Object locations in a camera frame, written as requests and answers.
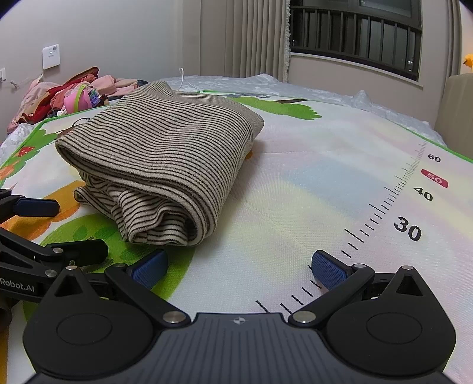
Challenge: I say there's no white cord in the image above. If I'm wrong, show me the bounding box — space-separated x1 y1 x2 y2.
176 67 205 94

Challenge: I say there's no dark window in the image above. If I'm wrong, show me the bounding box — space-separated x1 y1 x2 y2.
289 0 424 82

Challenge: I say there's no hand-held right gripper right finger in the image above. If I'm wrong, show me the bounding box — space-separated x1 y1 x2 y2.
288 250 430 326

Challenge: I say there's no printed play mat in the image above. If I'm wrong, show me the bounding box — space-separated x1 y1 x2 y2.
0 89 473 384

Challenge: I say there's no white wall controller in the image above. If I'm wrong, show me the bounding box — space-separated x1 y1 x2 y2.
42 43 61 71

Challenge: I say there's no beige sofa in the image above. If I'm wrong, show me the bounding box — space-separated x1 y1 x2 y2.
435 73 473 153

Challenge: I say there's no clear plastic sheet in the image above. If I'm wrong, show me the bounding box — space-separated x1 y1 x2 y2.
0 73 451 157

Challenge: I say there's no beige curtain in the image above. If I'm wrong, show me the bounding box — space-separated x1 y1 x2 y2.
200 0 289 80

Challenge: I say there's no white lace curtain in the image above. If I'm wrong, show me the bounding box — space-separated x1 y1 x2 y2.
282 0 293 82

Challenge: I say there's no beige striped sweater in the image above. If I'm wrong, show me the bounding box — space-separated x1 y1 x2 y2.
55 80 265 246

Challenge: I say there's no pile of pink clothes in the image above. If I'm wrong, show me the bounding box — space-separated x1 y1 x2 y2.
7 67 149 135

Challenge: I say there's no pink bag with green strap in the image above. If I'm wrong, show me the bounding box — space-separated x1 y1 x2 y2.
64 83 94 112

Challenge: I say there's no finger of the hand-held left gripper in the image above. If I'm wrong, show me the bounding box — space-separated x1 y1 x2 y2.
0 189 61 225
0 227 109 276

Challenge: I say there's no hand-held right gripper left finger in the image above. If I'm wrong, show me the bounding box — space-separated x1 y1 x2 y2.
50 248 191 326

